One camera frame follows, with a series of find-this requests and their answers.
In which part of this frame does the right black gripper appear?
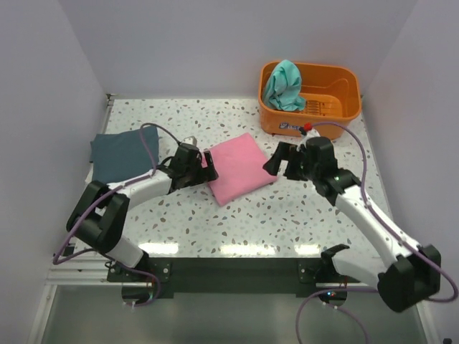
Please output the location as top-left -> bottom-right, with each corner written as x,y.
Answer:
262,141 -> 318,181

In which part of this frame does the pink t-shirt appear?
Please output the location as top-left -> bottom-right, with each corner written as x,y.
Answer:
208,133 -> 277,206

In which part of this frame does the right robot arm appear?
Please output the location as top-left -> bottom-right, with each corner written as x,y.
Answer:
263,137 -> 441,312

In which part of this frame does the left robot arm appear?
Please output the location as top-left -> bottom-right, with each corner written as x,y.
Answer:
66,143 -> 218,281

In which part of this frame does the teal t-shirt in basket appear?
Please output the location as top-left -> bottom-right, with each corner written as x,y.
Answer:
262,59 -> 307,112

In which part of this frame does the orange plastic basket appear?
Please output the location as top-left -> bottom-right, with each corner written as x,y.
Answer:
258,61 -> 361,137

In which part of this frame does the folded dark blue t-shirt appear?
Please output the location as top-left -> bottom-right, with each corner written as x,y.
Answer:
90,126 -> 158,183

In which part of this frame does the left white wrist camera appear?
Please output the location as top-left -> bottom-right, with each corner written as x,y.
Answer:
182,136 -> 197,146

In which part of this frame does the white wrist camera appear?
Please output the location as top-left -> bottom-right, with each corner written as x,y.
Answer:
299,123 -> 321,145
182,136 -> 197,146

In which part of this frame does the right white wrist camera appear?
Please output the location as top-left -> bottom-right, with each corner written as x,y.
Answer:
299,123 -> 321,145

